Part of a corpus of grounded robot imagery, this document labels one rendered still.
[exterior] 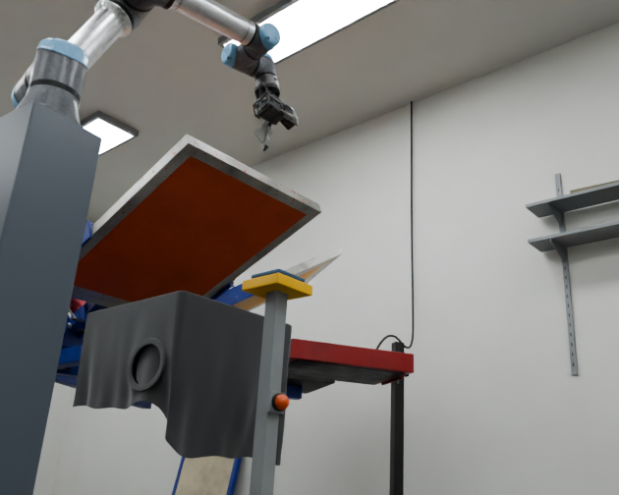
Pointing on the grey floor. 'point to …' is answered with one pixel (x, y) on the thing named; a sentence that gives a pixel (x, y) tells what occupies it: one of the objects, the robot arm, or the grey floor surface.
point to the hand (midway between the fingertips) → (282, 139)
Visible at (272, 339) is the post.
